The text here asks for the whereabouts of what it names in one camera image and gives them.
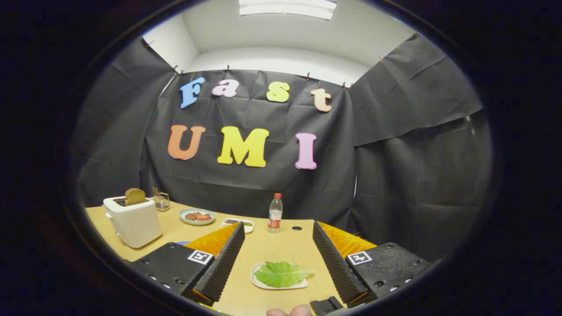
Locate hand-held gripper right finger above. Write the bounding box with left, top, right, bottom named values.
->
left=312, top=221, right=432, bottom=309

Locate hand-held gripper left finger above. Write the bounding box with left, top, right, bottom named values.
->
left=130, top=222, right=245, bottom=307

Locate green lettuce leaf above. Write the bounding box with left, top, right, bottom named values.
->
left=255, top=261, right=315, bottom=288

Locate brown bread slice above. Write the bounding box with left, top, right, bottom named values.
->
left=125, top=188, right=147, bottom=206

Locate white square plate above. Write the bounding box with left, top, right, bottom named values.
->
left=251, top=262, right=309, bottom=290

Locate white divided condiment dish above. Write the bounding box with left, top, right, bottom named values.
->
left=220, top=218, right=254, bottom=233

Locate pale green round plate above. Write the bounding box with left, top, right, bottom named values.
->
left=179, top=208, right=216, bottom=226

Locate clear bottle with red cap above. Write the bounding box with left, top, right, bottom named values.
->
left=268, top=193, right=284, bottom=233

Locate black backdrop cloth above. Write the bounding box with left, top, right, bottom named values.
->
left=72, top=33, right=492, bottom=264

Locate white toaster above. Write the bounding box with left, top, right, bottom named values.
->
left=103, top=196, right=162, bottom=249

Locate ceiling light panel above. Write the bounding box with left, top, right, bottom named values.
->
left=238, top=0, right=338, bottom=21

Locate wire utensil basket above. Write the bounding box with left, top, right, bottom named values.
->
left=152, top=187, right=170, bottom=212

